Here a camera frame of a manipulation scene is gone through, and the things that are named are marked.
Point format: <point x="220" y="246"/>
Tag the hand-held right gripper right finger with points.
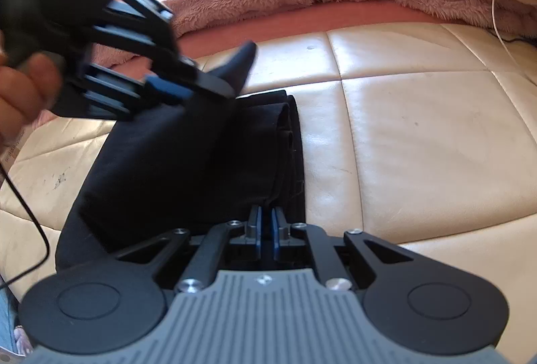
<point x="275" y="232"/>

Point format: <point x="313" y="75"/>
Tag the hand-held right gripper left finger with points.
<point x="258" y="230"/>

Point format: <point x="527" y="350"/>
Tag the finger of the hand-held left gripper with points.
<point x="163" y="43"/>
<point x="172" y="91"/>

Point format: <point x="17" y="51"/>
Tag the black pants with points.
<point x="188" y="167"/>

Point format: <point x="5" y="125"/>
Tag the person's left hand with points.
<point x="25" y="95"/>

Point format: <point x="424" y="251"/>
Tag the salmon bed sheet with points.
<point x="293" y="18"/>

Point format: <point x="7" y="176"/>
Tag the cream quilted leather mattress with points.
<point x="411" y="129"/>

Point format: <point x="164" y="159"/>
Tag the blue denim cloth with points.
<point x="8" y="318"/>

